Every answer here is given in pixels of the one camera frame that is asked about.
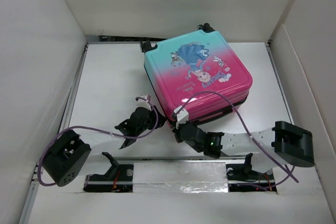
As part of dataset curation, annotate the pink and teal suitcase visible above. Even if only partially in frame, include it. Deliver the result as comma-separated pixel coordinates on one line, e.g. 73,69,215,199
140,23,253,125

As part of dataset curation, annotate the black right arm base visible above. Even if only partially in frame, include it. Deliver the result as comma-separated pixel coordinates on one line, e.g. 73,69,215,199
226,153,277,193

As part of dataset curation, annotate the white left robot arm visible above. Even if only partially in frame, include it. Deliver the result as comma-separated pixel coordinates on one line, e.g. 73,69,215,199
37,105,166,187

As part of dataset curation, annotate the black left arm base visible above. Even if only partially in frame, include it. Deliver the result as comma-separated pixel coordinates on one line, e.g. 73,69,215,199
83,152,134,193

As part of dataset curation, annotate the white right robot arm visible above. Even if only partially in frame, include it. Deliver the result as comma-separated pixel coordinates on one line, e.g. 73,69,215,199
173,121,314,178

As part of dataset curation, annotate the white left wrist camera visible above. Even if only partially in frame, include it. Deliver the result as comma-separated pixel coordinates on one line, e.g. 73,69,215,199
135,94,152,111

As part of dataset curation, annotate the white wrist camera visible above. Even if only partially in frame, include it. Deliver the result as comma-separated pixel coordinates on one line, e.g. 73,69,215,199
172,105,189,129
135,94,152,111

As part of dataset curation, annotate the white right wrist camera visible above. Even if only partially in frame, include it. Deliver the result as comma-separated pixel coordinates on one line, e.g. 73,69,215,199
172,105,189,129

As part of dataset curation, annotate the aluminium rail frame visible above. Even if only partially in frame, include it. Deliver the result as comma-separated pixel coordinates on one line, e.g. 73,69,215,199
19,42,320,224

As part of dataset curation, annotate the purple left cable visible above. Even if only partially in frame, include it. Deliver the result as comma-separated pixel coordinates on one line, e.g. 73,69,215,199
38,97,161,187

